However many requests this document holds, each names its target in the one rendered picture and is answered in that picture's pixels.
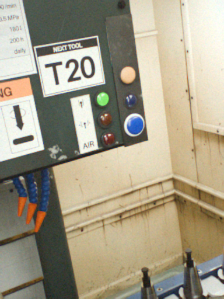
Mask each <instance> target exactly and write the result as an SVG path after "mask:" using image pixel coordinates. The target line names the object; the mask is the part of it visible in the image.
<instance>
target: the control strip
mask: <svg viewBox="0 0 224 299"><path fill-rule="evenodd" d="M105 21H106V29H107V37H108V42H109V46H110V55H111V63H112V68H113V75H114V83H115V92H116V93H117V100H118V108H119V114H120V122H121V129H122V137H123V142H124V148H125V147H129V146H132V145H134V144H138V143H140V142H145V141H148V132H147V127H146V118H145V109H144V100H143V94H142V90H141V86H142V85H141V81H140V76H139V67H138V57H137V48H136V42H135V33H134V24H133V19H132V14H127V15H120V16H112V17H107V18H105ZM125 67H131V68H132V69H134V71H135V80H134V81H132V82H131V83H129V84H127V83H124V82H123V81H122V80H121V71H122V69H123V68H125ZM102 92H104V93H106V95H107V96H108V97H109V100H108V102H107V104H106V105H104V106H101V105H99V104H98V103H97V96H98V95H99V94H100V93H102ZM130 94H134V95H135V96H136V99H137V101H136V105H135V106H133V107H129V106H128V105H127V103H126V99H127V97H128V96H129V95H130ZM110 100H111V97H110V94H109V93H108V92H107V91H105V90H100V91H97V92H96V94H95V96H94V103H95V105H96V106H97V107H101V108H104V107H106V106H107V105H109V104H110ZM105 113H108V114H110V115H111V117H112V121H111V123H110V124H109V125H107V126H104V125H102V123H101V121H100V119H101V116H102V115H103V114H105ZM132 116H139V117H140V118H142V119H143V122H144V127H143V130H142V131H141V132H140V133H139V134H131V133H129V132H128V130H127V122H128V119H129V118H130V117H132ZM113 120H114V117H113V115H112V113H111V112H109V111H108V110H104V111H103V112H101V113H100V114H99V115H98V117H97V123H98V125H100V126H101V127H104V128H107V127H110V126H111V125H112V123H113ZM107 133H112V134H113V135H114V138H115V140H114V142H113V144H111V145H110V146H109V145H106V144H105V143H104V136H105V135H106V134H107ZM116 142H117V135H116V134H115V133H114V132H113V131H105V132H104V133H103V134H102V136H101V143H102V144H103V146H104V147H106V148H111V147H113V146H114V144H115V143H116Z"/></svg>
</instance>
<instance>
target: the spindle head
mask: <svg viewBox="0 0 224 299"><path fill-rule="evenodd" d="M22 3H23V9H24V12H25V16H26V22H27V28H28V32H29V36H30V41H31V47H32V51H33V57H34V63H36V70H37V73H36V74H30V75H24V76H20V77H14V78H8V79H2V80H0V84H2V83H6V82H12V81H15V80H18V79H24V78H29V79H30V85H31V91H32V94H33V98H34V103H35V107H36V113H37V118H38V124H39V128H40V134H41V137H42V141H43V147H44V149H43V150H39V151H36V152H31V153H29V154H27V155H22V156H19V157H14V158H11V159H6V160H3V161H0V182H4V181H7V180H11V179H15V178H16V177H20V176H23V175H28V174H30V173H35V172H38V171H40V170H43V169H47V168H51V167H54V166H58V165H62V164H66V163H68V162H71V161H75V160H77V159H81V158H85V157H89V156H92V155H96V154H98V153H101V152H104V151H109V150H113V149H115V148H120V147H123V146H124V142H123V134H122V129H121V122H120V114H119V108H118V100H117V93H116V89H115V83H114V75H113V68H112V64H111V56H110V48H109V39H108V38H107V30H106V21H105V18H107V17H112V16H120V15H127V14H131V9H130V0H22ZM94 36H97V37H98V42H99V50H100V53H101V61H102V66H103V74H104V81H105V84H100V85H95V86H93V87H88V88H83V89H78V90H75V91H69V92H64V93H59V94H55V95H52V96H47V97H44V94H43V89H42V88H41V82H40V76H39V69H38V66H37V60H36V56H35V53H34V47H37V46H43V45H48V44H54V43H62V42H65V41H72V40H76V39H82V38H87V37H94ZM100 90H105V91H107V92H108V93H109V94H110V97H111V100H110V104H109V105H107V106H106V107H104V108H101V107H97V106H96V105H95V102H94V97H95V94H96V92H97V91H100ZM88 94H89V99H90V104H91V107H92V113H93V121H94V128H95V132H96V140H97V147H98V149H96V150H93V151H89V152H85V153H83V154H80V150H79V143H78V136H77V132H76V125H75V119H74V116H73V112H72V106H71V99H72V98H77V97H80V96H86V95H88ZM104 110H108V111H109V112H111V113H112V115H113V117H114V120H113V123H112V125H111V126H110V127H107V128H104V127H101V126H100V125H98V123H97V117H98V115H99V114H100V113H101V112H103V111H104ZM105 131H113V132H114V133H115V134H116V135H117V142H115V144H114V146H113V147H111V148H106V147H104V146H103V144H102V142H101V137H102V134H103V133H104V132H105Z"/></svg>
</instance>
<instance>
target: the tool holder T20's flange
mask: <svg viewBox="0 0 224 299"><path fill-rule="evenodd" d="M202 287H203V291H204V293H203V295H201V296H200V297H198V298H189V297H187V296H185V295H184V294H183V288H182V287H181V288H180V290H179V295H180V299H209V298H208V289H207V288H206V287H205V286H203V285H202Z"/></svg>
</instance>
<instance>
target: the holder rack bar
mask: <svg viewBox="0 0 224 299"><path fill-rule="evenodd" d="M222 259H223V255H220V256H218V257H215V258H213V259H211V260H208V261H206V262H204V263H203V264H200V265H198V266H197V269H198V274H199V278H200V280H201V279H203V278H205V277H207V276H209V275H213V276H214V277H216V278H217V279H218V271H219V269H222ZM183 277H184V272H182V273H180V274H177V275H175V276H173V277H170V278H168V279H167V280H165V281H162V282H160V283H158V284H155V285H154V288H155V290H156V294H157V297H158V299H160V298H162V297H164V296H167V295H169V294H171V293H174V294H175V295H176V296H178V297H179V296H180V295H179V290H180V288H181V287H182V288H183ZM125 299H141V291H140V292H138V293H135V294H134V295H132V296H129V297H127V298H125Z"/></svg>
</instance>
